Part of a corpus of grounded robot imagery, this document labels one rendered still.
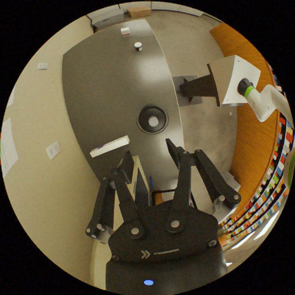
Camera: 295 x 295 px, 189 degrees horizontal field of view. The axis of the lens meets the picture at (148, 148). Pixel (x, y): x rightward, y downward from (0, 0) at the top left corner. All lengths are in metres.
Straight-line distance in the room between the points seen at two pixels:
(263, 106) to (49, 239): 1.24
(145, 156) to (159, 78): 0.47
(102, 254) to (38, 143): 0.56
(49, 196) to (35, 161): 0.19
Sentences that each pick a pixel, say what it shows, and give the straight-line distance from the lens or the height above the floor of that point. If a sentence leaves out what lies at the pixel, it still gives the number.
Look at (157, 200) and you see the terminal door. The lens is 0.75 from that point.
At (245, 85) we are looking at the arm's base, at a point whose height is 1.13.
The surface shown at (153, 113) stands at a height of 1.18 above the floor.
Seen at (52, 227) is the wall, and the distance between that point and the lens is 0.64.
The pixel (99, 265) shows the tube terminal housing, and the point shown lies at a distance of 0.38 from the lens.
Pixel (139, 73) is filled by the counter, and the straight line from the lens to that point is 0.59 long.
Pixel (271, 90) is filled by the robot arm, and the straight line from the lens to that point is 0.68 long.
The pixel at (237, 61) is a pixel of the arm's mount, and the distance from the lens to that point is 0.61.
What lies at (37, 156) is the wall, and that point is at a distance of 0.60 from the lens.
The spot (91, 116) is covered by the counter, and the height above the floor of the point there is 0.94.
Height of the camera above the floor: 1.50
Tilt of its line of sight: 63 degrees down
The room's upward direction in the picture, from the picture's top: 178 degrees clockwise
